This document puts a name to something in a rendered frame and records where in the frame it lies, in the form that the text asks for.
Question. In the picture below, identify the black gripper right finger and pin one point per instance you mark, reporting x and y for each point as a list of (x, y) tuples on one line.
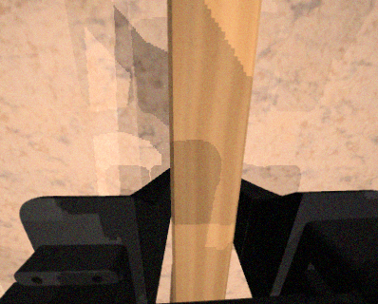
[(269, 227)]

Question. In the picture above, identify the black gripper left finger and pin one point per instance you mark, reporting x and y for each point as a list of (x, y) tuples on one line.
[(140, 222)]

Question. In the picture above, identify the wooden side rail with steel hooks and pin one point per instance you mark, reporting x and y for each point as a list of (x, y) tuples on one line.
[(211, 47)]

